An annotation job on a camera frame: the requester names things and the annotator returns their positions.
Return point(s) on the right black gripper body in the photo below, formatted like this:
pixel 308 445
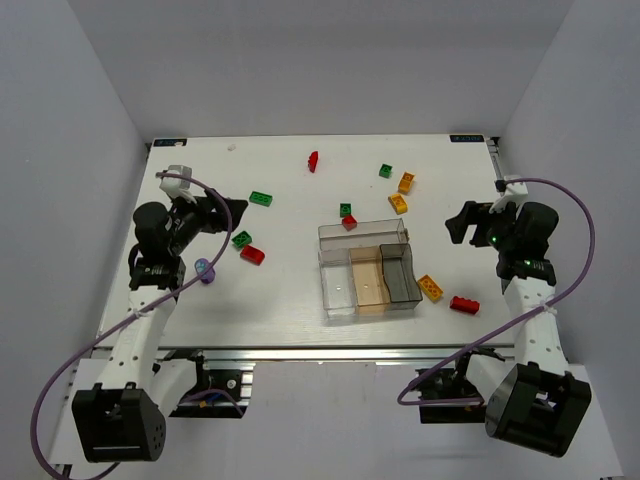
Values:
pixel 480 226

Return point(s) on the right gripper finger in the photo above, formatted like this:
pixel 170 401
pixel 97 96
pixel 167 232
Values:
pixel 469 214
pixel 457 231

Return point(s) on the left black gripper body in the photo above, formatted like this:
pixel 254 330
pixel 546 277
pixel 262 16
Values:
pixel 211 213

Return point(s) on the purple flower lego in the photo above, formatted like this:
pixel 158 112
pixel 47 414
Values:
pixel 205 272

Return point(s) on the red lego brick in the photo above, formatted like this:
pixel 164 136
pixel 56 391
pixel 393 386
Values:
pixel 252 254
pixel 313 161

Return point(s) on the yellow lego brick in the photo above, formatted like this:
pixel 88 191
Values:
pixel 430 288

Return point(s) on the yellow curved lego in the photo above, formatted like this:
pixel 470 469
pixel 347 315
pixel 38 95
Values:
pixel 398 203
pixel 405 183

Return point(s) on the red long lego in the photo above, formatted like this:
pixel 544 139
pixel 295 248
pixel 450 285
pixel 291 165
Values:
pixel 464 305

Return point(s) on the small red square lego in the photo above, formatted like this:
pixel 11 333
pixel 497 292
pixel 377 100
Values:
pixel 349 222

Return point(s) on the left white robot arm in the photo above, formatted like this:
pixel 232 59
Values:
pixel 122 417

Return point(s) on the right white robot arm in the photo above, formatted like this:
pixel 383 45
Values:
pixel 533 401

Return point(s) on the long green lego brick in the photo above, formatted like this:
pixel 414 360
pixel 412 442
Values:
pixel 260 198

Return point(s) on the right blue table label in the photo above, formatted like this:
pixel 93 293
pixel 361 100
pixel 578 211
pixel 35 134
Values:
pixel 466 138

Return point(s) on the blue table label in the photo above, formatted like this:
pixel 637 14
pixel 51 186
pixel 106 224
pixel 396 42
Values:
pixel 466 138
pixel 169 142

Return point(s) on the left blue table label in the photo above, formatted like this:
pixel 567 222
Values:
pixel 169 142

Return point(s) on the dark grey plastic container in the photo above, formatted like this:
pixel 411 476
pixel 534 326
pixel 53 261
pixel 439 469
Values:
pixel 398 274

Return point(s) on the green square lego far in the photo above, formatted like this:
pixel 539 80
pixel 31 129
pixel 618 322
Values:
pixel 385 171

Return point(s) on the long smoky clear container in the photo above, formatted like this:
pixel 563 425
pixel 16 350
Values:
pixel 364 234

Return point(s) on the green square lego near bin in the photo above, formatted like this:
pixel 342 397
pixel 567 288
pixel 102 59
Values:
pixel 345 210

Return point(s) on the clear plastic container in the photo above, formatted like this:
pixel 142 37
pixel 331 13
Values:
pixel 337 283

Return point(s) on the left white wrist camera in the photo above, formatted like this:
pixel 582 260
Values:
pixel 175 182

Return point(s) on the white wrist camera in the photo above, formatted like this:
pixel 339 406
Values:
pixel 511 189
pixel 175 182

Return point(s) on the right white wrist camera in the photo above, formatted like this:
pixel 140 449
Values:
pixel 511 189

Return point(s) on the aluminium table rail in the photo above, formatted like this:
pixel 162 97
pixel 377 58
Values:
pixel 319 354

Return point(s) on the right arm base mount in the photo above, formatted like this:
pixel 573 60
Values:
pixel 458 394

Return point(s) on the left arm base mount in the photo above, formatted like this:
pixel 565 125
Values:
pixel 222 388

